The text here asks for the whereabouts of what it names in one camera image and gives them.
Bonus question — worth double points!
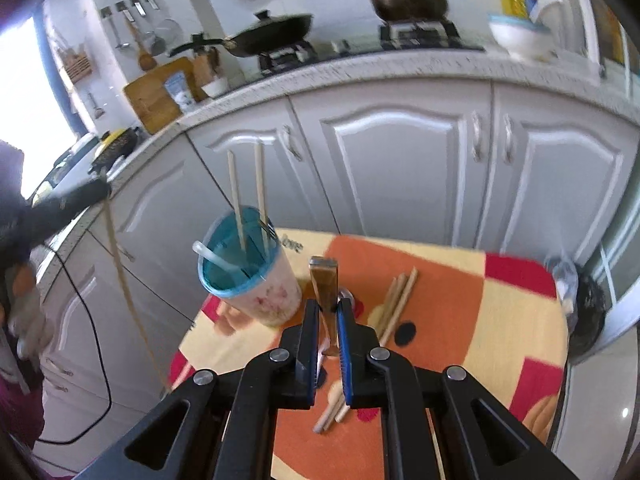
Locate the knife block with black knives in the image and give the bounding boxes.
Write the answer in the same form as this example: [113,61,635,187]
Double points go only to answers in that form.
[192,32,222,89]

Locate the teal-lidded utensil holder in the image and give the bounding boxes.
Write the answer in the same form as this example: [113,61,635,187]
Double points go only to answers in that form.
[198,210,303,329]

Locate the bunch of wooden chopsticks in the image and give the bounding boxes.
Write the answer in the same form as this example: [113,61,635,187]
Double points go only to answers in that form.
[313,266,419,434]

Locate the wooden cutting board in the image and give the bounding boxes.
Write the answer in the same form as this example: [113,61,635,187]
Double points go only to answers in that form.
[123,57,202,135]

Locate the black glass gas stove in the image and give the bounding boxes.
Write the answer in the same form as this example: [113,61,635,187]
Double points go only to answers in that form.
[254,17,487,79]

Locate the hanging wire strainer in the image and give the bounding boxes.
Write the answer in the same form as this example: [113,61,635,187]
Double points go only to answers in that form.
[142,0,182,45]

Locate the wooden chopstick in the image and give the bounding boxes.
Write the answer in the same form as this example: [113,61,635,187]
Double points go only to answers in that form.
[103,195,170,392]
[227,149,247,252]
[253,143,270,228]

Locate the hanging wall scraper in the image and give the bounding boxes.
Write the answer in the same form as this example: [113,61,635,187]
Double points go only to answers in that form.
[84,89,107,119]

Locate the white bowl with blue rim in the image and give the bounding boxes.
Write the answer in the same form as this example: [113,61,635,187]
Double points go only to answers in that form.
[487,14,559,62]

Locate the white and blue tube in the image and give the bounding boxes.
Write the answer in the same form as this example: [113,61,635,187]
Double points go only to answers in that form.
[164,72,197,114]

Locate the hanging slotted spoon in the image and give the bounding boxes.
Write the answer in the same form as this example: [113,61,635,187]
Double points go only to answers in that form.
[131,0,167,57]

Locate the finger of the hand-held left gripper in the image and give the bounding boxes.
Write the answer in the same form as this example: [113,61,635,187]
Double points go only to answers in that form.
[47,177,114,233]

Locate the black wok with lid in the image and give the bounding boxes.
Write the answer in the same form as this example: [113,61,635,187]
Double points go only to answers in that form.
[167,9,315,59]

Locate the speckled stone countertop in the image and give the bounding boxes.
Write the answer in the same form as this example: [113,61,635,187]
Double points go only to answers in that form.
[30,45,640,281]

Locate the person's left hand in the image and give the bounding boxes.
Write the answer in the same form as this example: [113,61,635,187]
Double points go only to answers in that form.
[0,260,57,362]

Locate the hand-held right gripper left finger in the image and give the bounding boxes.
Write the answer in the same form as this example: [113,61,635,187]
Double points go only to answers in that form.
[75,298,321,480]

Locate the white ceramic soup spoon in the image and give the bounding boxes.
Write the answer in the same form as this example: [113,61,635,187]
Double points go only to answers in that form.
[193,240,251,281]

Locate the hanging wooden spatula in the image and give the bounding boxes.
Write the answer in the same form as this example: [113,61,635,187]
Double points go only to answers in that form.
[117,2,158,72]

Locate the wooden wall chopstick rack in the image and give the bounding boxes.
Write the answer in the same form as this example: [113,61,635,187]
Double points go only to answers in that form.
[56,44,94,84]

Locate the hanging metal ladle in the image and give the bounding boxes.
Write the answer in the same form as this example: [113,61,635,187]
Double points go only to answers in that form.
[99,6,129,51]

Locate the black trash bin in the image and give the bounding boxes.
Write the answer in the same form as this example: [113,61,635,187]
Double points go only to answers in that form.
[567,272,609,357]

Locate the yellow and black pot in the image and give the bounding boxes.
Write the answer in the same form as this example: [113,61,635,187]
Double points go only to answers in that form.
[88,127,142,174]

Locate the white cabinet door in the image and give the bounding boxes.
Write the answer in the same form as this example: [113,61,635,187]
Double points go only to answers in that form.
[491,81,640,263]
[289,81,497,252]
[30,125,246,441]
[184,96,347,241]

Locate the orange patterned tablecloth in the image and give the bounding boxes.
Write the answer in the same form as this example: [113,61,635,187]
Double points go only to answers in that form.
[169,227,571,480]

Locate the gold fork with brown handle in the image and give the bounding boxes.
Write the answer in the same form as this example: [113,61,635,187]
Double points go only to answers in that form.
[308,255,342,357]

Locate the clear plastic bag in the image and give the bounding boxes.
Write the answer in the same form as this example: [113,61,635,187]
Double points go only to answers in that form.
[544,255,582,316]

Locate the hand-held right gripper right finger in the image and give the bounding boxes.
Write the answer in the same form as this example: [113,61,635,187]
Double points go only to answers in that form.
[336,297,573,480]

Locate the black cable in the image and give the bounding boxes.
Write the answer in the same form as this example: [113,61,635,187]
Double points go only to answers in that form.
[34,142,246,445]

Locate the person's left forearm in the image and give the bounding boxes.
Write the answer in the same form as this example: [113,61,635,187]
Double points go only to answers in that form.
[0,357,47,453]

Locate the white ladle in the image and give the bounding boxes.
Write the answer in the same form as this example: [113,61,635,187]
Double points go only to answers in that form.
[529,0,564,24]

